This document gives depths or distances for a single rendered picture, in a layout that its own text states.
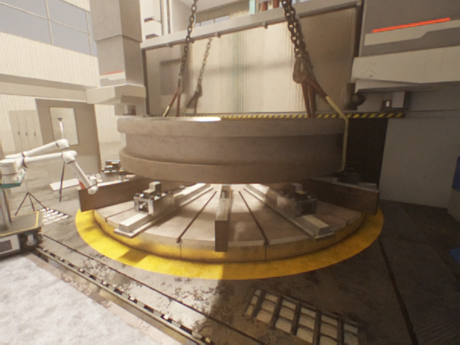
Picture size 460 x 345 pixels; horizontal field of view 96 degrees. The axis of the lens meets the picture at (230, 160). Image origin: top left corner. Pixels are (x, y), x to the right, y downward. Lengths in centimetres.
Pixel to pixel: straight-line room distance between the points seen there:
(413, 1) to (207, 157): 353
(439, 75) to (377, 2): 138
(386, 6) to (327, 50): 168
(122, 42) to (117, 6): 82
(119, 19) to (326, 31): 502
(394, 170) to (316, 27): 358
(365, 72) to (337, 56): 207
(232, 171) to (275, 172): 62
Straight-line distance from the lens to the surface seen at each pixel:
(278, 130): 295
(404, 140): 566
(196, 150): 306
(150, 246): 315
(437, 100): 475
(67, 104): 713
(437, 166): 588
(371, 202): 390
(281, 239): 283
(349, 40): 570
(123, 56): 671
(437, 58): 377
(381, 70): 364
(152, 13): 837
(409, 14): 429
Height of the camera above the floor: 174
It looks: 11 degrees down
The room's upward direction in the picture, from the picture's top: straight up
